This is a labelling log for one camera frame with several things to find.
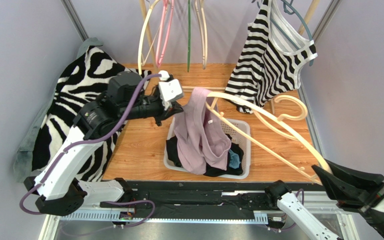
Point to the cream plastic hanger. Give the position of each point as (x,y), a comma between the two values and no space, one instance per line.
(146,34)

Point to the wooden hanger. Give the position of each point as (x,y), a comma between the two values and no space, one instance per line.
(202,24)
(274,123)

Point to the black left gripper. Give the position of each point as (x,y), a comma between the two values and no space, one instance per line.
(175,108)

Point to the pink hanger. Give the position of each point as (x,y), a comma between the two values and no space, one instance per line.
(164,30)

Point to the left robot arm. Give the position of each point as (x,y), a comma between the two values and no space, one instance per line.
(58,190)

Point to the blue ribbed tank top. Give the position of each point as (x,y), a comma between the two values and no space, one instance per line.
(235,158)

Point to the green hanger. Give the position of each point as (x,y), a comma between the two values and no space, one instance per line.
(189,35)

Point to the white perforated plastic basket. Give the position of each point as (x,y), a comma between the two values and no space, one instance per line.
(236,138)

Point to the black white striped tank top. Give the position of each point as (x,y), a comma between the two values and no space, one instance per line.
(272,58)

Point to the black mounting rail base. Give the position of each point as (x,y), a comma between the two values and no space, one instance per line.
(203,203)

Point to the lilac ribbed tank top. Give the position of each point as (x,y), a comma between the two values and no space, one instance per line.
(200,137)

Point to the zebra print blanket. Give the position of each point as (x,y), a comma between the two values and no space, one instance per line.
(80,83)

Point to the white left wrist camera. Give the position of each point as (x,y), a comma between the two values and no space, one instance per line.
(170,89)

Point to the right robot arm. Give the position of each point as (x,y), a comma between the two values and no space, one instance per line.
(281,197)

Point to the wooden clothes rack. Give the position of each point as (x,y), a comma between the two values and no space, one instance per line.
(154,45)

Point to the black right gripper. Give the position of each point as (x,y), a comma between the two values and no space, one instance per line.
(373,192)

